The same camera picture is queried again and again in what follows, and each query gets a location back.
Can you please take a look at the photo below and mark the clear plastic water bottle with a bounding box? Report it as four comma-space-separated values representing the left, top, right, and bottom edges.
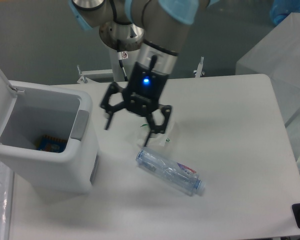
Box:
135, 147, 205, 196

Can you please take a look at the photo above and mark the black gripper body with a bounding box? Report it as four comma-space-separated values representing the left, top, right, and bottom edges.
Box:
122, 62, 169, 117

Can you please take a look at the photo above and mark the black cable on pedestal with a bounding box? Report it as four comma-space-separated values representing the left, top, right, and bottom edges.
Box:
116, 39, 130, 82

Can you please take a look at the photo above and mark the white trash can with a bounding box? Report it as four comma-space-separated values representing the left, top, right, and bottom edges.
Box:
0, 69, 99, 194

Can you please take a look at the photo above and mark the translucent plastic sheet left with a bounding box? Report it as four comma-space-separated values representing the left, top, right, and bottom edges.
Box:
0, 161, 14, 240

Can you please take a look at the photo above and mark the snack packet in bin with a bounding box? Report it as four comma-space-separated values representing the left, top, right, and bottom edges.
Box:
36, 135, 68, 153

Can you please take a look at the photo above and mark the crumpled clear plastic wrapper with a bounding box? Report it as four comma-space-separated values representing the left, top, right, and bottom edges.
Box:
135, 120, 175, 147

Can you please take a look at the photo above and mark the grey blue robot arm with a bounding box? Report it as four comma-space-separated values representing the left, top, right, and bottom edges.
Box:
69, 0, 213, 135

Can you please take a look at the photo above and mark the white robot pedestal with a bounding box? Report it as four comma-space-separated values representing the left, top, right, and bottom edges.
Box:
99, 21, 144, 82

